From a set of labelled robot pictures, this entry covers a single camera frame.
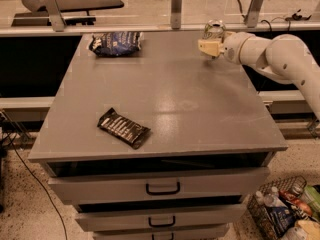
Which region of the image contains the metal bracket post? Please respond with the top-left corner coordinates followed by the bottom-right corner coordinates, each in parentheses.
top-left (43, 0), bottom-right (65, 32)
top-left (170, 0), bottom-right (182, 29)
top-left (244, 0), bottom-right (264, 28)

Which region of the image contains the black floor cable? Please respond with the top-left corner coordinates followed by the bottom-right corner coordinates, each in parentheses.
top-left (0, 130), bottom-right (69, 240)

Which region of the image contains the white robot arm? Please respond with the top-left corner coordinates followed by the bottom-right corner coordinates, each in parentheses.
top-left (198, 31), bottom-right (320, 119)

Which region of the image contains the right metal bracket post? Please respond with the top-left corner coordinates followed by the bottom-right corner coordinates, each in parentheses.
top-left (244, 0), bottom-right (264, 28)

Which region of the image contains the blue chip bag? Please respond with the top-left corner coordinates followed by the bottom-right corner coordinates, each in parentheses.
top-left (89, 31), bottom-right (143, 57)

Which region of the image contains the wire mesh basket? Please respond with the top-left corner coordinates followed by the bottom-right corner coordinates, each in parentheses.
top-left (248, 176), bottom-right (309, 240)

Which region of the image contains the red snack packet in basket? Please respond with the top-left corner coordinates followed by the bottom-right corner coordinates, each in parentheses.
top-left (279, 190), bottom-right (313, 216)

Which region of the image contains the clear plastic water bottle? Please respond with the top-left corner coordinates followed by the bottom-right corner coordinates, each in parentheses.
top-left (255, 186), bottom-right (285, 207)

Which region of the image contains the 7up soda can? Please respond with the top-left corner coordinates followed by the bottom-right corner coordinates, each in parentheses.
top-left (203, 20), bottom-right (226, 39)

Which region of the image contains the left metal bracket post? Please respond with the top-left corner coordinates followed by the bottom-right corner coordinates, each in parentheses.
top-left (43, 0), bottom-right (65, 32)

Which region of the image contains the middle metal bracket post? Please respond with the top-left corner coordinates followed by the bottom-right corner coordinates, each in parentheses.
top-left (170, 0), bottom-right (182, 29)

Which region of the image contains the middle drawer black handle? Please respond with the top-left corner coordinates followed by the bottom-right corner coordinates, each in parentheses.
top-left (148, 216), bottom-right (176, 228)

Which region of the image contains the green packet in basket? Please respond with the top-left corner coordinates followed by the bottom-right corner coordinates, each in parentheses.
top-left (301, 185), bottom-right (320, 212)

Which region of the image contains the blue snack bag in basket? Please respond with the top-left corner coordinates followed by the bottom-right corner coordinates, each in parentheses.
top-left (266, 207), bottom-right (295, 237)

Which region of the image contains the grey drawer cabinet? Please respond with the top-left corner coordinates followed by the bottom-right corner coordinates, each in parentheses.
top-left (29, 31), bottom-right (286, 240)

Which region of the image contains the drawer black handle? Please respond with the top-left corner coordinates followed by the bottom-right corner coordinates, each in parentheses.
top-left (145, 182), bottom-right (181, 196)
top-left (148, 216), bottom-right (176, 228)
top-left (151, 233), bottom-right (175, 240)

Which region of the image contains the bottom drawer black handle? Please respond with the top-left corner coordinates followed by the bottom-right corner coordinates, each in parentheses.
top-left (151, 233), bottom-right (175, 240)

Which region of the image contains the black snack bar wrapper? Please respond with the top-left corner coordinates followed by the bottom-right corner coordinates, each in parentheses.
top-left (97, 108), bottom-right (150, 149)

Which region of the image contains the black cable behind rail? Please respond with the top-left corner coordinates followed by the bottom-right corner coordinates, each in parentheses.
top-left (233, 0), bottom-right (305, 35)

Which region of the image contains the top drawer black handle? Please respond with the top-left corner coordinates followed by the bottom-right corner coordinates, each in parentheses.
top-left (145, 182), bottom-right (181, 196)

